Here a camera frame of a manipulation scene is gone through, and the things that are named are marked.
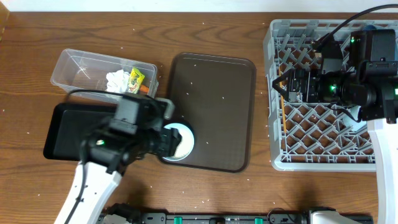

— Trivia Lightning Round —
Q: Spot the orange carrot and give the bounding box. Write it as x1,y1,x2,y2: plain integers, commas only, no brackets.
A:
139,85,149,94

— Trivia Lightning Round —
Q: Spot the foil snack wrapper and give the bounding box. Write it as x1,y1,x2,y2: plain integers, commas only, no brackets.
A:
127,67,145,93

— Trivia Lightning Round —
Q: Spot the white tissue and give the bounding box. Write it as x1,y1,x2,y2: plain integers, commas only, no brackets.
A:
106,70,130,93

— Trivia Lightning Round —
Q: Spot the light blue rice bowl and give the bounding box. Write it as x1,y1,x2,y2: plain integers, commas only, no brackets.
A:
163,123,195,162

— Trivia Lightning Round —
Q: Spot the light blue cup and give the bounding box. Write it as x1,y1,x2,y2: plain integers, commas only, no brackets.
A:
342,105,369,132

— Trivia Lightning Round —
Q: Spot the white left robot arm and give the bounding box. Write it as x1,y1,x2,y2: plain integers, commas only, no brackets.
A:
55,93,182,223

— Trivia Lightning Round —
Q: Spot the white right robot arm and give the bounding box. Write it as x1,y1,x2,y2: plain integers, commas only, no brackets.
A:
272,29,397,223

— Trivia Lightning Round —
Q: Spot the grey dishwasher rack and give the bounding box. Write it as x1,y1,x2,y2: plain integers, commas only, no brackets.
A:
263,19,398,172

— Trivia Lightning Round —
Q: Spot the black waste bin tray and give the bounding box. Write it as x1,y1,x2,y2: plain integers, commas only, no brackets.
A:
43,103,126,164

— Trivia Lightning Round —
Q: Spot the wooden chopstick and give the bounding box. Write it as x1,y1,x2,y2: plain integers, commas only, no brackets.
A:
278,66,287,134

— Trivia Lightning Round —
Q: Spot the brown serving tray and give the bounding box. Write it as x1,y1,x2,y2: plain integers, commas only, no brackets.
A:
161,53,256,173

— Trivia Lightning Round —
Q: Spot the clear plastic container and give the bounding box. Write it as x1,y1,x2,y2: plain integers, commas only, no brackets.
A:
50,49,159,97

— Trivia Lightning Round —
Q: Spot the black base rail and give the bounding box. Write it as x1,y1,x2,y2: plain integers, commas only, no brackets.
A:
96,203,374,224

